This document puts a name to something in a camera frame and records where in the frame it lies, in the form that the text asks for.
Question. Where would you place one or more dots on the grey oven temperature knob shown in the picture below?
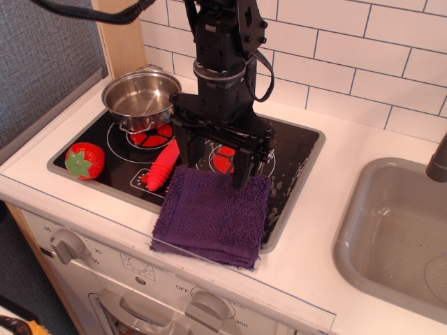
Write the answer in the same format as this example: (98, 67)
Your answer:
(208, 310)

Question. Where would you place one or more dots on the grey faucet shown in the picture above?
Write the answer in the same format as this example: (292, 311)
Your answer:
(436, 169)

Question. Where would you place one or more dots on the stainless steel pot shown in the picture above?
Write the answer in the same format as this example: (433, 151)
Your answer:
(140, 101)

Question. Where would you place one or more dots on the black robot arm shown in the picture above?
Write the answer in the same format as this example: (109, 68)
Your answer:
(227, 35)

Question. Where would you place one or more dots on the purple folded towel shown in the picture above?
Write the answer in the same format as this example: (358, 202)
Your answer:
(204, 215)

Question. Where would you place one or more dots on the grey left timer knob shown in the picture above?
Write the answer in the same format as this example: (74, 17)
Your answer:
(67, 245)

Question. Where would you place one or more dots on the red toy strawberry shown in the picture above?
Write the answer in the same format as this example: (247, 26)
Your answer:
(85, 160)

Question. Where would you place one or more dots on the grey sink basin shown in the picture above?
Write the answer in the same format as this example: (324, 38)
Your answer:
(392, 239)

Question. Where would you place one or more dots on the grey oven door handle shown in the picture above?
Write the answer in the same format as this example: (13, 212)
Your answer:
(122, 321)

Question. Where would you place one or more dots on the wooden side post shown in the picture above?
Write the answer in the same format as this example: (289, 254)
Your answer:
(123, 47)

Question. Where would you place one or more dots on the red-handled metal spoon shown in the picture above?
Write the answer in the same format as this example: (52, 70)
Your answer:
(162, 167)

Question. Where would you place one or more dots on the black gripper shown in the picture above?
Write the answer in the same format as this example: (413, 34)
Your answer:
(224, 113)

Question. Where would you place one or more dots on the black toy stove top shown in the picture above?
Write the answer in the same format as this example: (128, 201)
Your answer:
(129, 157)

